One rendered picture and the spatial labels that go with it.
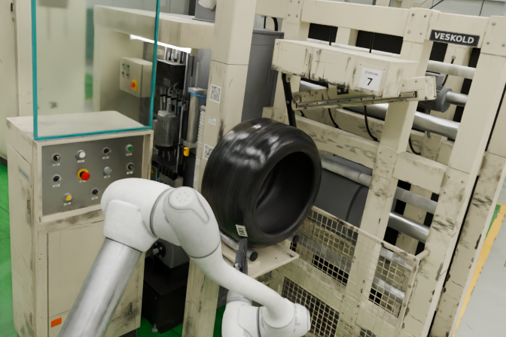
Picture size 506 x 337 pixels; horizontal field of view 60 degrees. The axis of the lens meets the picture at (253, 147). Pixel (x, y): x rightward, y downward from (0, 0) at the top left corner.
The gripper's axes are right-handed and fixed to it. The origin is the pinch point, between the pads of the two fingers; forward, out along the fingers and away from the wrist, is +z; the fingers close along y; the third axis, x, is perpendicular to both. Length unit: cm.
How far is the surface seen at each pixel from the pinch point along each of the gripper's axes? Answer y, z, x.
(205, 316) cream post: 73, 16, -41
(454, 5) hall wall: 308, 828, 344
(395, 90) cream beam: -29, 45, 69
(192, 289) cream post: 59, 23, -45
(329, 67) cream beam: -38, 58, 45
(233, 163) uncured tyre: -24.4, 22.1, 1.1
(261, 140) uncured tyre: -28.0, 29.2, 13.5
